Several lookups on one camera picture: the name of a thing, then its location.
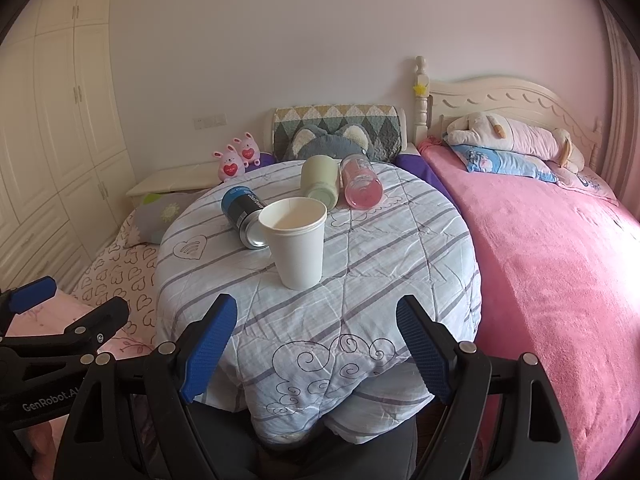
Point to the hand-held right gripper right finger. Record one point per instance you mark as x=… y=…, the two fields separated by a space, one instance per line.
x=424 y=355

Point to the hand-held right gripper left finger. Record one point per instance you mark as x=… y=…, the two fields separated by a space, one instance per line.
x=210 y=350

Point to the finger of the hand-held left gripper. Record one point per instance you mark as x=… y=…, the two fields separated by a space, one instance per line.
x=32 y=294
x=107 y=315

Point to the pale green cup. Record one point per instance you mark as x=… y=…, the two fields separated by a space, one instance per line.
x=320 y=180

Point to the white paper cup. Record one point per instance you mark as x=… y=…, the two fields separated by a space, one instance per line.
x=297 y=250

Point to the pink transparent cup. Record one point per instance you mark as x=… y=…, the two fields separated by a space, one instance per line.
x=361 y=185

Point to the pink floral sheet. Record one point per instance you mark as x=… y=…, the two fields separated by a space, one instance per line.
x=57 y=307

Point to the heart pattern bed sheet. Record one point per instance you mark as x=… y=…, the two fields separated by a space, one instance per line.
x=120 y=275

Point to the round table with striped quilt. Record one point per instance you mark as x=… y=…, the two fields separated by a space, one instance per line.
x=375 y=270

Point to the grey flower print pillow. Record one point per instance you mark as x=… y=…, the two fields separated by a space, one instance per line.
x=160 y=212

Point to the pink fleece blanket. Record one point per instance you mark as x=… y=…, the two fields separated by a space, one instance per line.
x=540 y=285

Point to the blue and black can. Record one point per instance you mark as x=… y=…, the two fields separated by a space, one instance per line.
x=242 y=210

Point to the cream bedside cabinet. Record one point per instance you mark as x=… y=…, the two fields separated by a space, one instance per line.
x=170 y=180

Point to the cream wardrobe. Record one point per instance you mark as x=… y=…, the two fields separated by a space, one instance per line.
x=55 y=135

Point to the pink bunny toy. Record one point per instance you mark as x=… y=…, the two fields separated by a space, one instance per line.
x=229 y=166
x=247 y=151

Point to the purple cloth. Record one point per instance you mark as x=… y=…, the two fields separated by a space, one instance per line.
x=410 y=162

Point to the blue cartoon pillow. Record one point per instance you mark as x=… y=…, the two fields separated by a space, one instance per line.
x=500 y=162

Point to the diamond pattern quilted cover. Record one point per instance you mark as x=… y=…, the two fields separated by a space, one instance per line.
x=385 y=127

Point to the grey bear plush cushion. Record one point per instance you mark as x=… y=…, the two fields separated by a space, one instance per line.
x=320 y=146

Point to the white printed pillow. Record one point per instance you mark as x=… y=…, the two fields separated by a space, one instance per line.
x=587 y=184

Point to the cream and pink plush dog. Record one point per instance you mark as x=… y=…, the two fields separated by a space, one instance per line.
x=520 y=137

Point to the yellow flower decoration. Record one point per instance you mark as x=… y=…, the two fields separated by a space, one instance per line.
x=420 y=89

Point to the cream wooden bed headboard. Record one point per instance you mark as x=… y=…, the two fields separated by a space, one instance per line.
x=500 y=97

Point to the pale pink curtain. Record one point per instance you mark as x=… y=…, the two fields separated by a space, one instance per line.
x=622 y=90

